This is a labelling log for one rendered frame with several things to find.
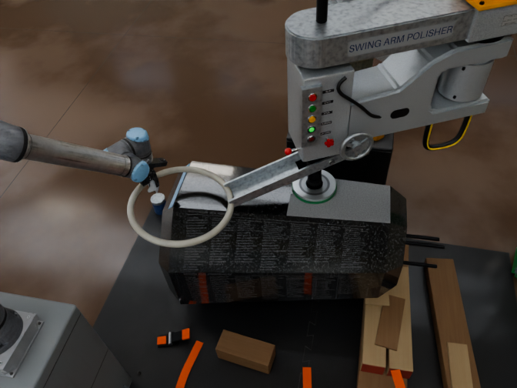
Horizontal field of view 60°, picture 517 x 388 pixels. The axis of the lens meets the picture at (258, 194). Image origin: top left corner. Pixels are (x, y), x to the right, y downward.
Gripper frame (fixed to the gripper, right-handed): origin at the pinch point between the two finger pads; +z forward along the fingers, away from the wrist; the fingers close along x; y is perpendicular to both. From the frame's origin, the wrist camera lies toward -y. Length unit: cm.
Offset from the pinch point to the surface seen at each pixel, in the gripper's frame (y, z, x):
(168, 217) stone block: 2.6, 10.5, 12.5
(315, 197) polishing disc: -49, -4, 63
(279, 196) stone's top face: -40, 0, 48
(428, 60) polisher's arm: -84, -72, 81
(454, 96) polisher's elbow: -100, -52, 90
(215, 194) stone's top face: -20.1, 2.2, 23.4
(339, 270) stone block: -37, 15, 91
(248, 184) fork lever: -29.4, -8.5, 36.9
